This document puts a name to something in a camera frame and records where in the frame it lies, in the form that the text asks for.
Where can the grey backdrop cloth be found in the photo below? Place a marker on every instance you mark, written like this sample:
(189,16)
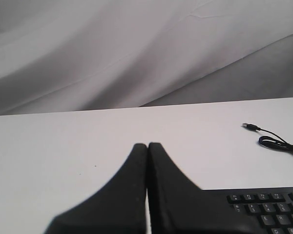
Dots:
(70,55)

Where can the black acer keyboard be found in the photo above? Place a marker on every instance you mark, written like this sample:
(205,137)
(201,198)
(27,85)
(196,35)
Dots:
(270,208)

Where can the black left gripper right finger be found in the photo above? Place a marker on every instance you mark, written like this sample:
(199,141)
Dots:
(178,206)

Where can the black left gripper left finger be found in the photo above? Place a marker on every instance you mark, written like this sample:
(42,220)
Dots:
(117,208)

